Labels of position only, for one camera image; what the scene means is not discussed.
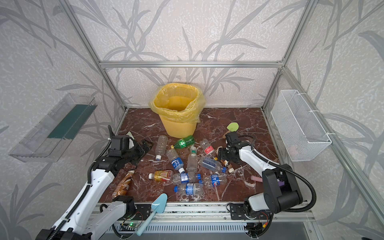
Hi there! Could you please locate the brown Nescafe coffee bottle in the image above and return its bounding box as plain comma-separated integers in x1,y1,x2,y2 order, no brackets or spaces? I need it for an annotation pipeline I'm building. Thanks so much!
221,160,235,174

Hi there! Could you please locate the soda water bottle blue label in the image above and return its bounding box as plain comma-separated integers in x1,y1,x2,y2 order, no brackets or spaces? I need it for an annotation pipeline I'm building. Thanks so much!
199,157,227,173

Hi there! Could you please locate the clear bottle white cap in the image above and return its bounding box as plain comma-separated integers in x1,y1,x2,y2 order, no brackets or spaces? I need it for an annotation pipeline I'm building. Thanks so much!
155,135,168,161

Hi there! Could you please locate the clear bottle red label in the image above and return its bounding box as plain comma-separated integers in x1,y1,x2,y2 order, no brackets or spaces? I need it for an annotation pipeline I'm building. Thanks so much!
200,139,217,159

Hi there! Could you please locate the crushed bottle blue label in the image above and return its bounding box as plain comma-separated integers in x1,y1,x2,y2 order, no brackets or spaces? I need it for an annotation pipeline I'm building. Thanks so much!
203,173,227,188

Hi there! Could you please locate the yellow tea bottle red label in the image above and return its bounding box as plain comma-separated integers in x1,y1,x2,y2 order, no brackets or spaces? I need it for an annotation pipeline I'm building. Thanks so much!
148,170,174,182

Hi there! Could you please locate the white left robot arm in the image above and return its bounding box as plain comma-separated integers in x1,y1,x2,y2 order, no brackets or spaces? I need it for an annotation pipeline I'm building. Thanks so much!
36,136,153,240

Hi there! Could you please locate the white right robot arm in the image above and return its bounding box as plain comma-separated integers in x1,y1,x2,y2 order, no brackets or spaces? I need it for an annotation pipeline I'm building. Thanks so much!
217,146,317,219

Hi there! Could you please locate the yellow ribbed waste bin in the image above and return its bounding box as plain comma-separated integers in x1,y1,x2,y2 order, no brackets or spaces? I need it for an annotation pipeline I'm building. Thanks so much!
149,83,206,138

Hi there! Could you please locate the yellow plastic bin liner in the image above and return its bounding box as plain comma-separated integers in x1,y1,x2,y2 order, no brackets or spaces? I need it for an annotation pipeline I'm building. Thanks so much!
149,83,206,123

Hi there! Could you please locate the purple pink plastic trowel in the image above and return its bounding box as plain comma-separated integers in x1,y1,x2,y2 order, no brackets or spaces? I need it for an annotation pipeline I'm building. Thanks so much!
251,176,285,187

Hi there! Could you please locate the clear bottle green label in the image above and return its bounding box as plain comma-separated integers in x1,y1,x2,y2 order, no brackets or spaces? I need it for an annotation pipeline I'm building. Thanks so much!
187,146,198,173

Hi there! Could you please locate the clear bottle blue label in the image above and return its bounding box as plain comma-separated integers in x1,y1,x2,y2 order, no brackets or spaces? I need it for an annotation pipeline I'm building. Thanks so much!
166,149,186,174
174,183,204,196

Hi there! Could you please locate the green plastic soda bottle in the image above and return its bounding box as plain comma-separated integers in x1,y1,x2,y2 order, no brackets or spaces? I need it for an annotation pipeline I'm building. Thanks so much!
171,135,196,149

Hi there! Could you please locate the clear bottle blue cap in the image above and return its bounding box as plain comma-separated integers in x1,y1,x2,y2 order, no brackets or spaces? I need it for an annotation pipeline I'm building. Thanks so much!
171,172,201,186

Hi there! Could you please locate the clear bottle blue label front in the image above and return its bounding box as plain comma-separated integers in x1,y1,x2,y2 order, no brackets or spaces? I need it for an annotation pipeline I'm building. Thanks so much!
174,183,204,196

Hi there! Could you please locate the light blue plastic trowel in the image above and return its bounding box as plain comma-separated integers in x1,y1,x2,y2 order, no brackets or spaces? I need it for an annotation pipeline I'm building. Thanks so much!
136,193,168,236

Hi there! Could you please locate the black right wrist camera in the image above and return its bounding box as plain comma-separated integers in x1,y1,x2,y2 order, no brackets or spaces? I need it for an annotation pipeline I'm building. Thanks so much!
225,132,241,148

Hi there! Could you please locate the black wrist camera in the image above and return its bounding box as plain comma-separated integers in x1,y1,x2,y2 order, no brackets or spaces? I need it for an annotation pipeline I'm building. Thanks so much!
225,132,241,148
108,125,130,158

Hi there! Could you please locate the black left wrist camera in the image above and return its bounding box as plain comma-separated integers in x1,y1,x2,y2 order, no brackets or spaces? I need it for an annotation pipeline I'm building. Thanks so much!
108,125,130,158

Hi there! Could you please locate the green trowel wooden handle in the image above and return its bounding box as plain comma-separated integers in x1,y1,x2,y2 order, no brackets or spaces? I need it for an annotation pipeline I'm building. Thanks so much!
223,122,239,139

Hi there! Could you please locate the white wire mesh basket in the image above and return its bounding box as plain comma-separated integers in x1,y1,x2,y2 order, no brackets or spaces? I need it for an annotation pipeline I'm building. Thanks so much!
271,90,332,162

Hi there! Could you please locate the clear acrylic wall shelf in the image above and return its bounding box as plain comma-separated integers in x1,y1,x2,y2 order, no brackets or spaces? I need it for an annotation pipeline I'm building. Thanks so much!
9,94,98,163

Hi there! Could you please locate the aluminium frame rail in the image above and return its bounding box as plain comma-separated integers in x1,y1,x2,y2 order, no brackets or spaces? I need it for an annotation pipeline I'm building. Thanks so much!
99,61,283,68

